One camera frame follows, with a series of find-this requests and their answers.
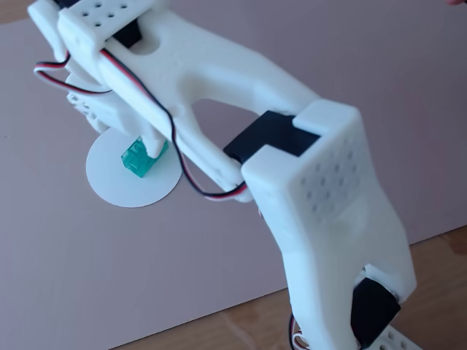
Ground teal lego brick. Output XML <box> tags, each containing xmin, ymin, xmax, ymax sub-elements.
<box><xmin>120</xmin><ymin>135</ymin><xmax>169</xmax><ymax>179</ymax></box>

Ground red white black servo cable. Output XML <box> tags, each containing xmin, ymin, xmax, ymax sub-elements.
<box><xmin>34</xmin><ymin>50</ymin><xmax>115</xmax><ymax>98</ymax></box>
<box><xmin>99</xmin><ymin>48</ymin><xmax>253</xmax><ymax>202</ymax></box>
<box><xmin>289</xmin><ymin>312</ymin><xmax>312</xmax><ymax>350</ymax></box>

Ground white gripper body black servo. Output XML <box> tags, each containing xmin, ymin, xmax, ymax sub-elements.
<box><xmin>27</xmin><ymin>0</ymin><xmax>133</xmax><ymax>134</ymax></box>

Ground white paper circle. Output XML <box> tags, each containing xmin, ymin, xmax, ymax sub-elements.
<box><xmin>85</xmin><ymin>127</ymin><xmax>182</xmax><ymax>209</ymax></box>

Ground pink table mat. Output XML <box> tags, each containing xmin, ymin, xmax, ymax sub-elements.
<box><xmin>0</xmin><ymin>0</ymin><xmax>467</xmax><ymax>350</ymax></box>

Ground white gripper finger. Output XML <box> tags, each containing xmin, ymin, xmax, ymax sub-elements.
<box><xmin>109</xmin><ymin>108</ymin><xmax>164</xmax><ymax>158</ymax></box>

